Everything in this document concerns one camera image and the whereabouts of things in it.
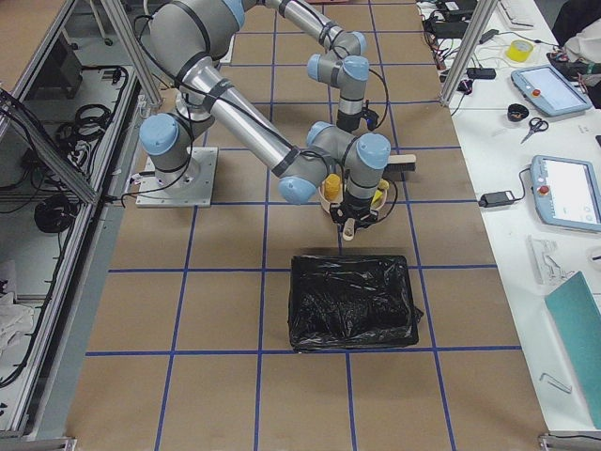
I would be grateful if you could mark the yellow sponge piece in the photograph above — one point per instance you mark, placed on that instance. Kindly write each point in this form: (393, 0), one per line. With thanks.
(380, 195)

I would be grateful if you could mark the blue teach pendant far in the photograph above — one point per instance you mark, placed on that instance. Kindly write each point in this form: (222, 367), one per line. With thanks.
(549, 91)

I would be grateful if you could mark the black power adapter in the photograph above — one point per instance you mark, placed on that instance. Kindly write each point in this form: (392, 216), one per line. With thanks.
(496, 199)

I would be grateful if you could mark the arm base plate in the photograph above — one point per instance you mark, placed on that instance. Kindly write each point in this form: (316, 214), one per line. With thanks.
(191, 186)

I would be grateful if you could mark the yellow tape roll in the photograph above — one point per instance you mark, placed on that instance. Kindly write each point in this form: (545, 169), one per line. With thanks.
(519, 50)

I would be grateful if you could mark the hex key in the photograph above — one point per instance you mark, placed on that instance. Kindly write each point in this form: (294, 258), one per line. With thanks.
(557, 384)

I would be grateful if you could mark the black scissors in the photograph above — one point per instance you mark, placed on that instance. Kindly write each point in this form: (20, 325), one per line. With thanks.
(536, 124)

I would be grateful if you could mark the blue teach pendant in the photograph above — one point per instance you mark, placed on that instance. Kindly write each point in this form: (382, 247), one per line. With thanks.
(566, 192)
(549, 91)

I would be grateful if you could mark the blue teach pendant near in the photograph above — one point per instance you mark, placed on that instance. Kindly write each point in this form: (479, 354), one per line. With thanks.
(566, 192)

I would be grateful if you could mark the black lined trash bin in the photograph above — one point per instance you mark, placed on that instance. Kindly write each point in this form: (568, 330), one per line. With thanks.
(351, 302)

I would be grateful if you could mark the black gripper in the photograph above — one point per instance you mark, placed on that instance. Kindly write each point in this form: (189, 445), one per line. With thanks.
(356, 207)

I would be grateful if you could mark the white hand brush black bristles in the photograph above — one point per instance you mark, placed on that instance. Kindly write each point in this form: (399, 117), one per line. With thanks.
(398, 166)

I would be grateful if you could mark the teal folder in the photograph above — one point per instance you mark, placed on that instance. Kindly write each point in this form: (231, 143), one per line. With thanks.
(577, 320)

